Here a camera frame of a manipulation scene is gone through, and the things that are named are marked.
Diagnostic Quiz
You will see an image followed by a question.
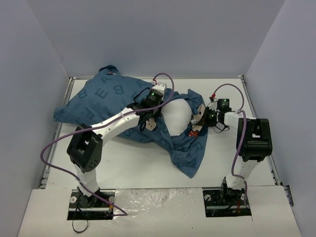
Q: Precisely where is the white pillow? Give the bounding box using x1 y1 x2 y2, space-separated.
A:
161 99 192 137

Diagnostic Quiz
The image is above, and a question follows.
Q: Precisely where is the blue cartoon letter pillowcase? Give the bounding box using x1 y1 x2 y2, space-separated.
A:
53 65 208 178

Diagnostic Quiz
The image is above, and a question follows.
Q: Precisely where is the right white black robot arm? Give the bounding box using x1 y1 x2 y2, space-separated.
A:
198 99 273 204

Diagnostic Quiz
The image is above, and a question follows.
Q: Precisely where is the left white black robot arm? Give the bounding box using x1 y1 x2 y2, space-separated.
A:
67 83 166 206

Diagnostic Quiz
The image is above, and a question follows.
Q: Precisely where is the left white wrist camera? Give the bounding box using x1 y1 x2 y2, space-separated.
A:
151 79 167 95

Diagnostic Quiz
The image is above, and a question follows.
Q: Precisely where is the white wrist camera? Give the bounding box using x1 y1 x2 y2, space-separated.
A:
209 94 218 103
151 79 167 95

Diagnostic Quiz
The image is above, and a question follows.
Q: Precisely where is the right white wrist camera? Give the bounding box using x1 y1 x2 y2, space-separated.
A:
209 94 218 103

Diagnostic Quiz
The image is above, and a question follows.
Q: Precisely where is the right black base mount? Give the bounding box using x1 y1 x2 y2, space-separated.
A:
202 188 252 218

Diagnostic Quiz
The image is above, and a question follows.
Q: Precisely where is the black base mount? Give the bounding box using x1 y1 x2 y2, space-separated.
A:
202 188 252 218
67 190 114 221

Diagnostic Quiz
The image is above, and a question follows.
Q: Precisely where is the right aluminium table rail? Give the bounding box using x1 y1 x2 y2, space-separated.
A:
239 75 294 207

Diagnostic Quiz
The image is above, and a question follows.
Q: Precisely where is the aluminium table rail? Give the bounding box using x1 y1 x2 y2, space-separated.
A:
239 75 294 207
39 77 76 189

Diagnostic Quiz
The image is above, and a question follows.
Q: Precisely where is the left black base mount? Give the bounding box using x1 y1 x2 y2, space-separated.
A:
67 190 114 221

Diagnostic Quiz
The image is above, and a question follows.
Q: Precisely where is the black thin cable loop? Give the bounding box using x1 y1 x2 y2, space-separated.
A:
71 206 89 233

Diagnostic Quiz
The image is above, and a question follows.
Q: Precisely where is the left aluminium table rail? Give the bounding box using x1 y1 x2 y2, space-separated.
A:
39 77 76 189

